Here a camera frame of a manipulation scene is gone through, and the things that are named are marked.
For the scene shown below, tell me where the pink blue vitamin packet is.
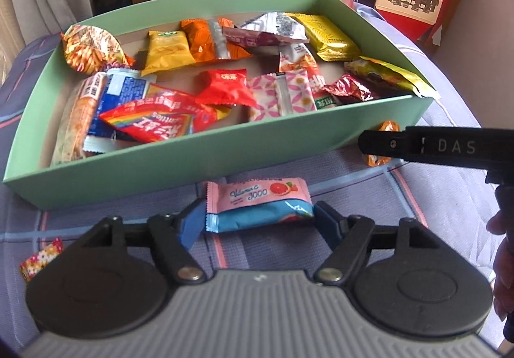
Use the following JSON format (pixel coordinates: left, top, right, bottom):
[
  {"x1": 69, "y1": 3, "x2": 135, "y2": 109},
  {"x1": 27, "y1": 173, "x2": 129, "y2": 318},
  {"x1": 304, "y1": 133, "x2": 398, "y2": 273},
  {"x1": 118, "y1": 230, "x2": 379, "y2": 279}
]
[{"x1": 206, "y1": 178, "x2": 314, "y2": 234}]

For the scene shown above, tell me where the red rainbow skittles bag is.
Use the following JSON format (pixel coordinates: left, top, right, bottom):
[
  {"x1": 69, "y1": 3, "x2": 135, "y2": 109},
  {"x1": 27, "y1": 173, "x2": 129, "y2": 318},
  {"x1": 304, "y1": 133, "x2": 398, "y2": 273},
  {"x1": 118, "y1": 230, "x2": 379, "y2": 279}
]
[{"x1": 99, "y1": 84, "x2": 232, "y2": 143}]

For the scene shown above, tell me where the yellow green small packet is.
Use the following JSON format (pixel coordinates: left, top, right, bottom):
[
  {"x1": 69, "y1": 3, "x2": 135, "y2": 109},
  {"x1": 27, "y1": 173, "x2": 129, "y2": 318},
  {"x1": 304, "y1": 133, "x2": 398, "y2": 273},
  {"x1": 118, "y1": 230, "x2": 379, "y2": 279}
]
[{"x1": 344, "y1": 57, "x2": 440, "y2": 100}]

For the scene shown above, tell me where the red foil patterned packet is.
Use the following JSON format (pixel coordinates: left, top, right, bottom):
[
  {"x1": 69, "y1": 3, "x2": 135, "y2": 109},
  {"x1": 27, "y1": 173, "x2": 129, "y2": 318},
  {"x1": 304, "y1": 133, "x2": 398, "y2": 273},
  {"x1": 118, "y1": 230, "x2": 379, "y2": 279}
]
[{"x1": 322, "y1": 73, "x2": 379, "y2": 104}]

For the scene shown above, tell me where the blue white wafer packet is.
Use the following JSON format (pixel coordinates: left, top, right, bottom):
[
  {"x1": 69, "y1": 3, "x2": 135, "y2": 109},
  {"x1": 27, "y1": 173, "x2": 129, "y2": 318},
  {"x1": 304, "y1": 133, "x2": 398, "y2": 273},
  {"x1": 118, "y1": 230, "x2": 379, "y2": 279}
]
[{"x1": 83, "y1": 68, "x2": 157, "y2": 154}]

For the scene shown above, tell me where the bright red candy packet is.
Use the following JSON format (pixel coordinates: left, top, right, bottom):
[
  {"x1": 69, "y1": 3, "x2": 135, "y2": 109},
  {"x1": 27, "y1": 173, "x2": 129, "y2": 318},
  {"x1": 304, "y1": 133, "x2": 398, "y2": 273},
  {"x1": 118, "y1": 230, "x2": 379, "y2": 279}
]
[{"x1": 195, "y1": 69, "x2": 257, "y2": 107}]

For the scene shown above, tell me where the pink white patterned packet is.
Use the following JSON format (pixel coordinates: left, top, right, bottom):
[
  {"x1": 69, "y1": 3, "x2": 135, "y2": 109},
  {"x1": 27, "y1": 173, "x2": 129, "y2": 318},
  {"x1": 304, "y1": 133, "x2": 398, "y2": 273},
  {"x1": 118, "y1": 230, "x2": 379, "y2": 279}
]
[{"x1": 247, "y1": 69, "x2": 316, "y2": 121}]

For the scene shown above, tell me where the orange mango snack packet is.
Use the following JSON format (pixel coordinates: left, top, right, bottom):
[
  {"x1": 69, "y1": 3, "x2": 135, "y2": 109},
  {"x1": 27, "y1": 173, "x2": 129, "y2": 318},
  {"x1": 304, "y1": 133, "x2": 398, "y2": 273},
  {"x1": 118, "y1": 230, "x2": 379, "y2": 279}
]
[{"x1": 141, "y1": 31, "x2": 196, "y2": 76}]

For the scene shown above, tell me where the yellow gold snack packet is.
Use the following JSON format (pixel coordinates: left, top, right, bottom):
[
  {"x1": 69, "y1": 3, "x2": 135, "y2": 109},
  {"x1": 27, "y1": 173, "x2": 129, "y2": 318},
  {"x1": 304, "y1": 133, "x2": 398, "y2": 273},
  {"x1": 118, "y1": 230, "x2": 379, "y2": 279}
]
[{"x1": 287, "y1": 13, "x2": 361, "y2": 62}]

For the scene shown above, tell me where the grey white crinkled packet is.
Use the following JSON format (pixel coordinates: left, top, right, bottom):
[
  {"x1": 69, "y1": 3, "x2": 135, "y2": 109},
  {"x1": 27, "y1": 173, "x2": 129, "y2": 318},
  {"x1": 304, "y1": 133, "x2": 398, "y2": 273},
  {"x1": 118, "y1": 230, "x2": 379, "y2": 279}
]
[{"x1": 222, "y1": 12, "x2": 309, "y2": 47}]

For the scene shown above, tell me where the person right hand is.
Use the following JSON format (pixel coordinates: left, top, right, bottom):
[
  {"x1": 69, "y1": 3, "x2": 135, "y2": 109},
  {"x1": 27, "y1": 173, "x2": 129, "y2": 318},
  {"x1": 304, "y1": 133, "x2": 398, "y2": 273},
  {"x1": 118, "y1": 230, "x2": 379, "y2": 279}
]
[{"x1": 486, "y1": 211, "x2": 513, "y2": 321}]

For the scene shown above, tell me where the blue plaid cushion cover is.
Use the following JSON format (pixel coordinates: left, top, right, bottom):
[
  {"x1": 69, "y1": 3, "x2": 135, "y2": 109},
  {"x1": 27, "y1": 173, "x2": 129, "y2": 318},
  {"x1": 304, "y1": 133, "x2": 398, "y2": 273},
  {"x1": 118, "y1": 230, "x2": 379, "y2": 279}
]
[{"x1": 1, "y1": 4, "x2": 502, "y2": 351}]

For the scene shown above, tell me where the orange round jelly cup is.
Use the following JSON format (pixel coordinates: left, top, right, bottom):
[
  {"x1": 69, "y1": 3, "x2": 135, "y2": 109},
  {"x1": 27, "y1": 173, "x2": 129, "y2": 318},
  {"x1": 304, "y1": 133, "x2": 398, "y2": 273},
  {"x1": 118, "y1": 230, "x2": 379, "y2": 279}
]
[{"x1": 367, "y1": 119, "x2": 403, "y2": 167}]

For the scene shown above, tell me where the orange cracker stick packet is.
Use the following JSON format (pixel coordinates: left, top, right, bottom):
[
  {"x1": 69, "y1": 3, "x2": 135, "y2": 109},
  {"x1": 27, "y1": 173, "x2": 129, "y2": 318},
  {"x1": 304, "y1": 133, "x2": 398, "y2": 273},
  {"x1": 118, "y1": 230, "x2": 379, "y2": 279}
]
[{"x1": 50, "y1": 72, "x2": 107, "y2": 166}]

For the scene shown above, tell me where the small floral candy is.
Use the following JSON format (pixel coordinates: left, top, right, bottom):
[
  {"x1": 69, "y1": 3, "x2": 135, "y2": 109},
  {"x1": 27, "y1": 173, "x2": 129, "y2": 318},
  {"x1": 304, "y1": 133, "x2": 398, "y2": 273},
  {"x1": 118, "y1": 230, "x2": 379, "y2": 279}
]
[{"x1": 19, "y1": 238, "x2": 64, "y2": 282}]

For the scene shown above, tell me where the green cardboard box tray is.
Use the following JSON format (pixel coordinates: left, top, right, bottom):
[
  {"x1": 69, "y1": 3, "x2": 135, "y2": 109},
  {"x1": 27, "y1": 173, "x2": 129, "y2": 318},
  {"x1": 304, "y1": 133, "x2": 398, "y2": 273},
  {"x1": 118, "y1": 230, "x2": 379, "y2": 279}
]
[{"x1": 4, "y1": 0, "x2": 431, "y2": 210}]

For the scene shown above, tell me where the red orange sausage packet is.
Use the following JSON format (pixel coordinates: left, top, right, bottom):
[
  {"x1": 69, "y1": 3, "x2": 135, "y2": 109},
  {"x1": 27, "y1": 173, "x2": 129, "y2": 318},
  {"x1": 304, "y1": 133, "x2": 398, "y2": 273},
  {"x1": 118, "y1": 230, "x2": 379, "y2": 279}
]
[{"x1": 279, "y1": 43, "x2": 337, "y2": 109}]

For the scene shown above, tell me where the orange patterned crinkled snack bag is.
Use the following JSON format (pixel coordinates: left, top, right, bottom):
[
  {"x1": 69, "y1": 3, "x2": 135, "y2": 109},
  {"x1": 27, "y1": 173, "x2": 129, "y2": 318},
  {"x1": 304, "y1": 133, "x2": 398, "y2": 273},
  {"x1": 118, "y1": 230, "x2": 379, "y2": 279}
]
[{"x1": 61, "y1": 25, "x2": 135, "y2": 75}]

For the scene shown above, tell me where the orange silver snack packet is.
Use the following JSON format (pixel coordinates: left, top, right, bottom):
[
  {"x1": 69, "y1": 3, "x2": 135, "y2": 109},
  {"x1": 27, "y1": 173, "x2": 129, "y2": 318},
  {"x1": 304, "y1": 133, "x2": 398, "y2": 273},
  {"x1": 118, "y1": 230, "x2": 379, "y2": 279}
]
[{"x1": 180, "y1": 18, "x2": 251, "y2": 63}]

